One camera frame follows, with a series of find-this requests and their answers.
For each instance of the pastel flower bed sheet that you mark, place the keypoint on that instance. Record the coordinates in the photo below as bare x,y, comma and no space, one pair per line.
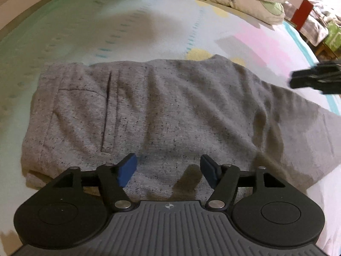
120,26

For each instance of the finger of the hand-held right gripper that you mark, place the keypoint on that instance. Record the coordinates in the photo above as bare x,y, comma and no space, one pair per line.
306,78

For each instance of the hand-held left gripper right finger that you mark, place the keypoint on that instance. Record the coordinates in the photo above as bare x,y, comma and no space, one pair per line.
209,171

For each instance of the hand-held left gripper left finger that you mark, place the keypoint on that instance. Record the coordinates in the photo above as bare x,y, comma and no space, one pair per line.
128,169

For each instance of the wooden bed frame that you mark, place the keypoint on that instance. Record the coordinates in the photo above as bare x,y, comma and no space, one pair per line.
26,2

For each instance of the green patterned bag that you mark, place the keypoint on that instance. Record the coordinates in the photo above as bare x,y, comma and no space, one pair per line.
336,37

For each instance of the grey pants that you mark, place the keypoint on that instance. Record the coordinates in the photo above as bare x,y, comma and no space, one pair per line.
173,106

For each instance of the red and white box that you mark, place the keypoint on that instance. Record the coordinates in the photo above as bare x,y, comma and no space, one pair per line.
302,13

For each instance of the grey plaid blanket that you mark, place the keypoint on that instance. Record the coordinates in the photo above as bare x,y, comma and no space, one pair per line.
318,29

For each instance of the wooden stool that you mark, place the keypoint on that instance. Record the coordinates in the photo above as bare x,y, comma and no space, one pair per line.
323,48

